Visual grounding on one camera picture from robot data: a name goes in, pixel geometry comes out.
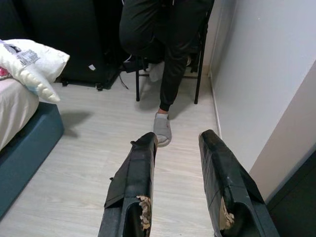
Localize cream cartoon print blanket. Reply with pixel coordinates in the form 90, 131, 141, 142
0, 38, 71, 103

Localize bed with cream sheet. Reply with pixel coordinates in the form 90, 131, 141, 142
0, 79, 40, 151

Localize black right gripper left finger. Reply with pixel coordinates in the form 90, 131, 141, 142
98, 132, 158, 237

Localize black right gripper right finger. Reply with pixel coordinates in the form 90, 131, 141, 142
198, 129, 281, 237

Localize grey slipper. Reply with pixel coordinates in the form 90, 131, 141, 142
153, 117, 172, 148

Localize person black trousered legs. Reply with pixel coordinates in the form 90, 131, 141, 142
118, 0, 214, 113

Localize black metal chair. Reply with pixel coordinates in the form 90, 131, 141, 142
135, 0, 210, 105

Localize white socked foot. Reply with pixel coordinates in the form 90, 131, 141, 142
148, 61, 165, 82

